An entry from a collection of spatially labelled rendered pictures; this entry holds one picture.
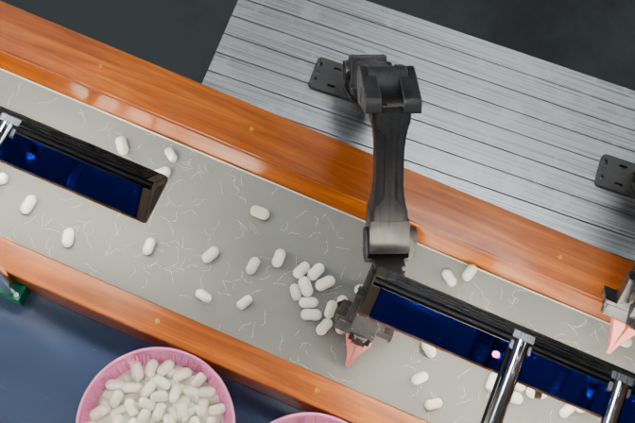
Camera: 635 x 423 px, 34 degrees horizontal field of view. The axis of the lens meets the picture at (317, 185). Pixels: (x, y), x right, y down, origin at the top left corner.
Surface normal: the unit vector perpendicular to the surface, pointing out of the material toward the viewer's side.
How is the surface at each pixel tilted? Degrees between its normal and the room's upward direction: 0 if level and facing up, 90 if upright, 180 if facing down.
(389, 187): 35
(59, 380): 0
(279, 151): 0
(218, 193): 0
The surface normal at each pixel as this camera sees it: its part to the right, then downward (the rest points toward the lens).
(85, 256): 0.07, -0.35
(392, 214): 0.07, 0.26
